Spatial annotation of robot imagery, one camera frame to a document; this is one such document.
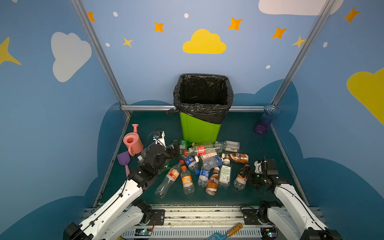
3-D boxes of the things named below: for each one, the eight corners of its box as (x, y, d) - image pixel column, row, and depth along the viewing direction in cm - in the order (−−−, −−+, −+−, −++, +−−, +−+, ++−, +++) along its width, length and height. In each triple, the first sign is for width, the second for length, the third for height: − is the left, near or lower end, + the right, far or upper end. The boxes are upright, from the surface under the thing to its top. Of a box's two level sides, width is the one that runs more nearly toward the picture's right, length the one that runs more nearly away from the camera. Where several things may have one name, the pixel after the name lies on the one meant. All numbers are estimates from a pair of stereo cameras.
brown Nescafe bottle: (204, 192, 83) (204, 190, 80) (212, 167, 93) (213, 164, 90) (214, 196, 82) (215, 194, 78) (221, 171, 91) (222, 168, 88)
